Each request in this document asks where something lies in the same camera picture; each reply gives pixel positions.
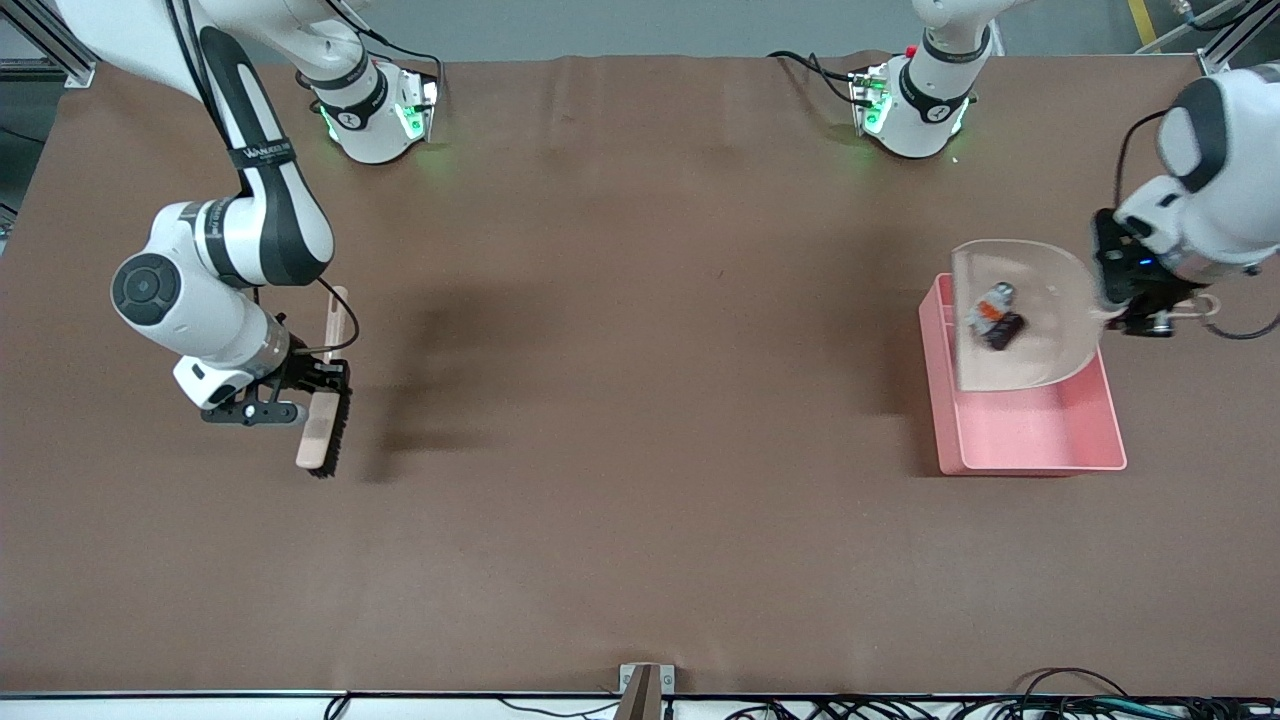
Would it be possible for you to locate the beige brush with black bristles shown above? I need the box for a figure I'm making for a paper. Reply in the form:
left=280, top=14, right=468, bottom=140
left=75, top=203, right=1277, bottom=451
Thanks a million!
left=295, top=285, right=352, bottom=478

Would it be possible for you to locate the beige plastic dustpan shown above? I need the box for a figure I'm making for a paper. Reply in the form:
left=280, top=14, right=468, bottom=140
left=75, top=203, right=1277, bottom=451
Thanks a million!
left=950, top=238, right=1223, bottom=393

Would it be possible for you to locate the small white electronic part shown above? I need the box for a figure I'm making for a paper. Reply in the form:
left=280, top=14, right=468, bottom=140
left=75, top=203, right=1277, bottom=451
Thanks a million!
left=965, top=282, right=1018, bottom=336

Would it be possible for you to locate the pink plastic bin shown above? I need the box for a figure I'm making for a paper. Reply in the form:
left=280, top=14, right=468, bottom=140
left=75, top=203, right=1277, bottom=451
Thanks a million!
left=918, top=272, right=1129, bottom=477

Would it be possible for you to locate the brown table cover sheet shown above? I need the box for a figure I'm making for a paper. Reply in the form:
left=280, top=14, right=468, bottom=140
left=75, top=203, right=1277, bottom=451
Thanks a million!
left=0, top=50, right=1280, bottom=697

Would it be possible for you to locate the aluminium frame profile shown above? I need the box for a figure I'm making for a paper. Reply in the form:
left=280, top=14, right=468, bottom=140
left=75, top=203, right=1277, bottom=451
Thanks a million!
left=0, top=0, right=101, bottom=87
left=1198, top=0, right=1266, bottom=77

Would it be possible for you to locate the black looped floor cable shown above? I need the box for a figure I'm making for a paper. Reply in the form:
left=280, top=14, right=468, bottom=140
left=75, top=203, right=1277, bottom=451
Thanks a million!
left=1015, top=667, right=1136, bottom=701

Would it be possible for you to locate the thin black floor cable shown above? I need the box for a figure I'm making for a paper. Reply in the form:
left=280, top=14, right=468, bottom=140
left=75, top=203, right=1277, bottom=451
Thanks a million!
left=500, top=698, right=621, bottom=719

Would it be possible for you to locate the metal table edge bracket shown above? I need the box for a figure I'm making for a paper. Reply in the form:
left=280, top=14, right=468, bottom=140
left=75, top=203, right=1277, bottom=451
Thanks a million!
left=618, top=662, right=676, bottom=720

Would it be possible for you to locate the thick black base cable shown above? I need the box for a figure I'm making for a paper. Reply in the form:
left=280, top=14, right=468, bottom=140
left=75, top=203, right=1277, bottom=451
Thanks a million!
left=767, top=49, right=863, bottom=105

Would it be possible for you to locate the black tangled cable bundle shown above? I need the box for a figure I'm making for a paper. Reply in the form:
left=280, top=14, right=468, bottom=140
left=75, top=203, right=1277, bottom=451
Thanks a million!
left=720, top=695, right=1280, bottom=720

